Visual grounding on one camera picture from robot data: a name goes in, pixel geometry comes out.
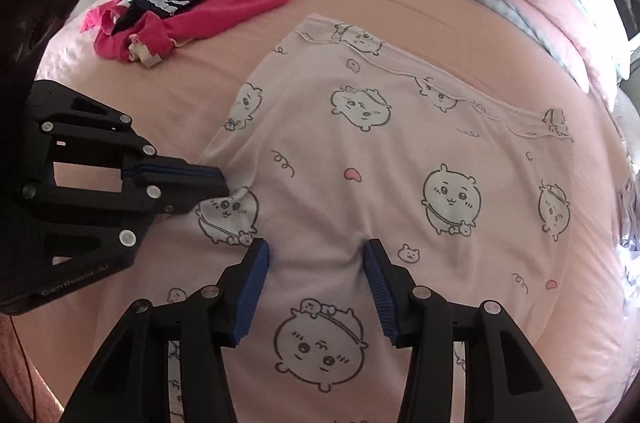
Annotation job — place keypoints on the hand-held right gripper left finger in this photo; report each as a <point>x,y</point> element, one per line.
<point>252,288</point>

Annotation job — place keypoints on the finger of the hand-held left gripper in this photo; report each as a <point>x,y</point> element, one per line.
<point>180,167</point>
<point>190,195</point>

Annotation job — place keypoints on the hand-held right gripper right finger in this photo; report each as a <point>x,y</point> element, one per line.
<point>380,293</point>

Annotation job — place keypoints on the pink cartoon print pajama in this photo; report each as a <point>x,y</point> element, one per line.
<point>380,153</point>

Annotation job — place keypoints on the pile of mixed clothes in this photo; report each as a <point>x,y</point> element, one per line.
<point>225,8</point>

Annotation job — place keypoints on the person's pink fleece clothing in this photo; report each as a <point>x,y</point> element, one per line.
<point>45,378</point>

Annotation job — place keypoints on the white folded cloth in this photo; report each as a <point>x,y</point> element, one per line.
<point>631,228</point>

